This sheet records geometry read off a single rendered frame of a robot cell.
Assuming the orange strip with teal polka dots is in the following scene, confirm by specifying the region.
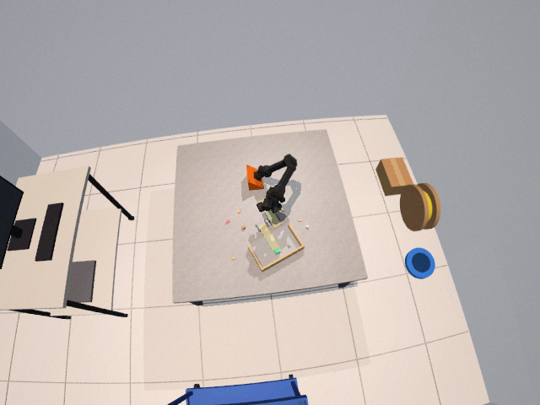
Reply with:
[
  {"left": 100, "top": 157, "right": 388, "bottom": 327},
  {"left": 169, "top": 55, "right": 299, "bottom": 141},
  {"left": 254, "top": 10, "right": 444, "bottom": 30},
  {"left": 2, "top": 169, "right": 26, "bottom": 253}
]
[{"left": 258, "top": 224, "right": 271, "bottom": 236}]

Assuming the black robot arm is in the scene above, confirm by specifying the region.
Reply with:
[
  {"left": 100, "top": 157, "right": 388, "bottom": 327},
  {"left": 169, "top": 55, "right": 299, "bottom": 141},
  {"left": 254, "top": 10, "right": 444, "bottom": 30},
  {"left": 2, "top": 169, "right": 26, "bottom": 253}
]
[{"left": 253, "top": 154, "right": 298, "bottom": 213}]

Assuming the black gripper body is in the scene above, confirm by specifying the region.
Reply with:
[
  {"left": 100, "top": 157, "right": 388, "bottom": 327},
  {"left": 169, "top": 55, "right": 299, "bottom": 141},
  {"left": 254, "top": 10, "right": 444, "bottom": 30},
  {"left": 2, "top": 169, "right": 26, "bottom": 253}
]
[{"left": 256, "top": 197, "right": 285, "bottom": 212}]

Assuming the pale yellow strip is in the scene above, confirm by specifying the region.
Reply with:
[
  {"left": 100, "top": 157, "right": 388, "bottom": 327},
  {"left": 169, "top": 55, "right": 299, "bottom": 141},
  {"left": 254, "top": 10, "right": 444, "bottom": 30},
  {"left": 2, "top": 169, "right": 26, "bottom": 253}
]
[{"left": 259, "top": 199, "right": 281, "bottom": 229}]

